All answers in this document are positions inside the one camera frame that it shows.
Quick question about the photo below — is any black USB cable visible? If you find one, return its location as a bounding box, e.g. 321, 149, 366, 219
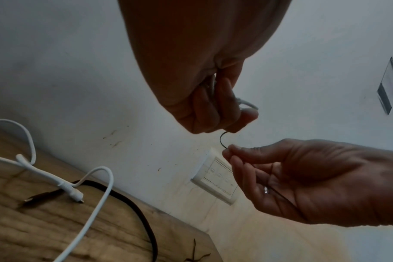
16, 179, 159, 262

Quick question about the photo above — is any thin black twist tie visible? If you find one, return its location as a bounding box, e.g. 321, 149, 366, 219
219, 130, 303, 215

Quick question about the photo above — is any white charging cable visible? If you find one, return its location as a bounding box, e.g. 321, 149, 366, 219
0, 118, 115, 262

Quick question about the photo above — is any person's right hand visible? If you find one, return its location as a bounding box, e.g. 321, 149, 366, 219
222, 138, 393, 229

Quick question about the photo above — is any person's left hand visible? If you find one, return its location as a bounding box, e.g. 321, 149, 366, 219
117, 0, 293, 135

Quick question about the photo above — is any grey wall fixture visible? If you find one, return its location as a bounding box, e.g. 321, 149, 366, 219
376, 56, 393, 116

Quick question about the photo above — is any beige wall plate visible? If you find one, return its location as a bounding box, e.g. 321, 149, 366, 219
190, 146, 240, 206

